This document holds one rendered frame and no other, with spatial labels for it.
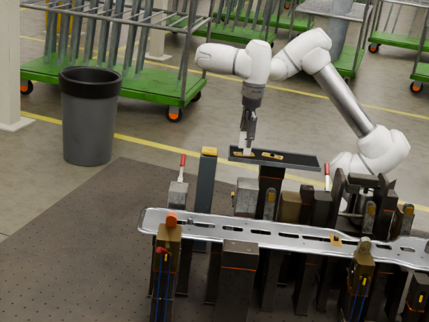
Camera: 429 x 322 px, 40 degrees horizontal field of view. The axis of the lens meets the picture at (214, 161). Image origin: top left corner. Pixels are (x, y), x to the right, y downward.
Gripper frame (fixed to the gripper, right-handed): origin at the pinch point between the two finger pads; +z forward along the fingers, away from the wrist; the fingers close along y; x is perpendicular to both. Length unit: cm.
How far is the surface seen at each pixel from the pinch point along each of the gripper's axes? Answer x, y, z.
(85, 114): -58, -240, 74
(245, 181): -2.2, 14.2, 9.2
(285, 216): 12.3, 24.4, 18.6
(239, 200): -5.5, 20.2, 14.6
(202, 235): -21.9, 35.9, 20.2
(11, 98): -122, -330, 93
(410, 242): 56, 41, 20
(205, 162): -15.1, -1.1, 8.6
